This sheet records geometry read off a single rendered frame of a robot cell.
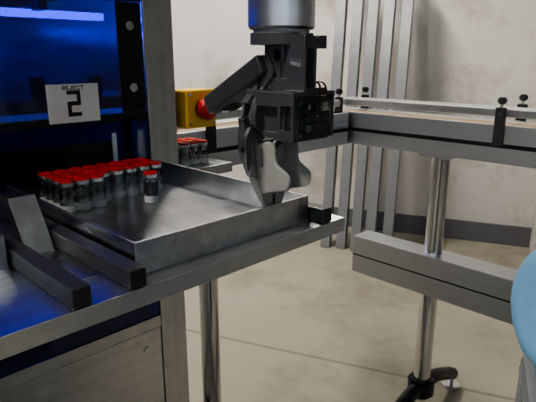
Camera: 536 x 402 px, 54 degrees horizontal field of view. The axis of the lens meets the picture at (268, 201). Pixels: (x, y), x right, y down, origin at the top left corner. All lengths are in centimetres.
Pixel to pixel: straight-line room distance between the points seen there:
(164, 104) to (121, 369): 50
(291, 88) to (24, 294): 34
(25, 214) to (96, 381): 48
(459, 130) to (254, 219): 87
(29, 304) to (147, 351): 59
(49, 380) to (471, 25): 286
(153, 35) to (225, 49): 272
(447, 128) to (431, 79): 190
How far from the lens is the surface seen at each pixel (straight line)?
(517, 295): 33
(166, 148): 99
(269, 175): 62
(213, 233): 59
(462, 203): 341
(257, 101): 60
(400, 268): 160
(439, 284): 156
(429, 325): 165
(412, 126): 147
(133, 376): 110
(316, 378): 195
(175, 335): 112
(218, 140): 120
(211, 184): 83
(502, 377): 212
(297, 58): 58
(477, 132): 139
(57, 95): 88
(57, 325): 49
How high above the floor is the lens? 109
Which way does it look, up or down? 15 degrees down
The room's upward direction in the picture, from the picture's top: straight up
